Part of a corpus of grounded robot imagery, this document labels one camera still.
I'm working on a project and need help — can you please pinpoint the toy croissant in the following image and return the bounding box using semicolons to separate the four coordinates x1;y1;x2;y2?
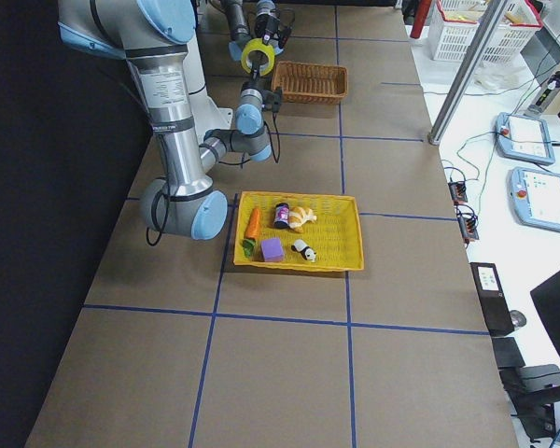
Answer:
288;206;317;233

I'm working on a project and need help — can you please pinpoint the yellow woven basket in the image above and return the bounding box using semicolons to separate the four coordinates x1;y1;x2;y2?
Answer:
233;191;365;272

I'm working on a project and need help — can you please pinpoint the orange toy carrot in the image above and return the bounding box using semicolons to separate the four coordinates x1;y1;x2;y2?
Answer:
242;207;261;258

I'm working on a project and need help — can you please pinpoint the aluminium frame post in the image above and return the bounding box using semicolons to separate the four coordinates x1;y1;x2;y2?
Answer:
427;0;509;146

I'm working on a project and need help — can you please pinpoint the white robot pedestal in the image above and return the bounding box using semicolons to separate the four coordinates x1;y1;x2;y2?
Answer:
181;0;237;127

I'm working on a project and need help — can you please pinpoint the black computer mouse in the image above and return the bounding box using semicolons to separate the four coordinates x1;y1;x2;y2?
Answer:
510;310;527;329

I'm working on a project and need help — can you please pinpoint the far teach pendant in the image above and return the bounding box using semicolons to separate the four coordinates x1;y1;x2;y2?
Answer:
495;112;555;165

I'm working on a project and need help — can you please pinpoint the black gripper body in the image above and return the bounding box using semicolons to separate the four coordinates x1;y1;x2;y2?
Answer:
242;77;264;101
256;14;280;39

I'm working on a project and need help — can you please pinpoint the teach pendant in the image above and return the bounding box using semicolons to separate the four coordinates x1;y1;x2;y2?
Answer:
508;167;560;232
495;112;555;165

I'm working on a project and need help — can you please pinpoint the purple foam cube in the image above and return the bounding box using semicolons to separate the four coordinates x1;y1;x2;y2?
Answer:
260;237;285;262

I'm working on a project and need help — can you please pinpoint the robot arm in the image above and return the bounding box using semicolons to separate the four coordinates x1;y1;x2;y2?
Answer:
58;1;285;240
220;0;283;62

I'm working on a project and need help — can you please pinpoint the black box device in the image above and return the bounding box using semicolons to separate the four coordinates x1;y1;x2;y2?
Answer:
469;262;514;337

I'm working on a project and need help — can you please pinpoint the toy panda figure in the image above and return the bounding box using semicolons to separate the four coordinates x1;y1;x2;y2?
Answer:
291;239;316;262

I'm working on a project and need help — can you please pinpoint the yellow tape roll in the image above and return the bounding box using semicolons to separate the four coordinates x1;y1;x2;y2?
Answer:
241;38;275;76

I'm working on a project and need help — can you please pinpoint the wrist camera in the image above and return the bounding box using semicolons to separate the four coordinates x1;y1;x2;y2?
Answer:
262;87;283;113
272;22;292;52

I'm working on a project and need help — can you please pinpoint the white plastic basket red rim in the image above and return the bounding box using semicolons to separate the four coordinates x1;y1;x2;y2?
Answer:
427;1;543;63

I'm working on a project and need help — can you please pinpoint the brown wicker basket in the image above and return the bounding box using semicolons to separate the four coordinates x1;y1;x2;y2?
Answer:
272;61;348;105

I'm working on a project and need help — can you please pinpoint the small drink can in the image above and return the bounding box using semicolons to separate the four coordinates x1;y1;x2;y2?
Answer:
273;203;290;229

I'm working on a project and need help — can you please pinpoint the near teach pendant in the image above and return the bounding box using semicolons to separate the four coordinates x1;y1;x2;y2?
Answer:
508;167;560;232

